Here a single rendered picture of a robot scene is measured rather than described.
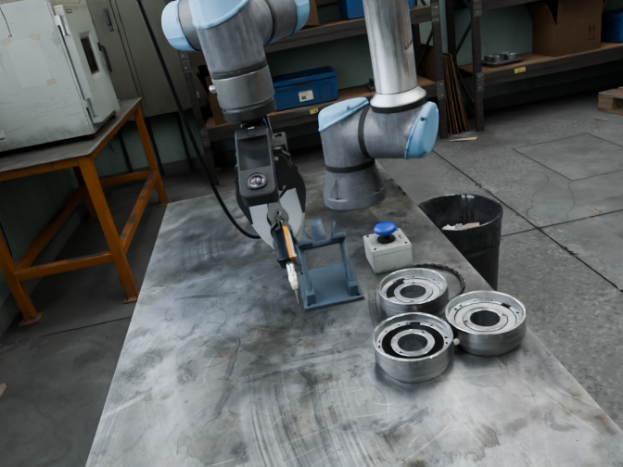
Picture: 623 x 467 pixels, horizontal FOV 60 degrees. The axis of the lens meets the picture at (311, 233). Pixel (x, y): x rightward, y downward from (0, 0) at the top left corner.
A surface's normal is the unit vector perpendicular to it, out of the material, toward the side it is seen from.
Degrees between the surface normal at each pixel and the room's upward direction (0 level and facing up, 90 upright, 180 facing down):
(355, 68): 90
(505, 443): 0
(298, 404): 0
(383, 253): 90
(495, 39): 90
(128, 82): 90
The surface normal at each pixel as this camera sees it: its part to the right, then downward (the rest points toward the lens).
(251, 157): -0.11, -0.52
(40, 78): 0.14, 0.40
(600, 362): -0.17, -0.90
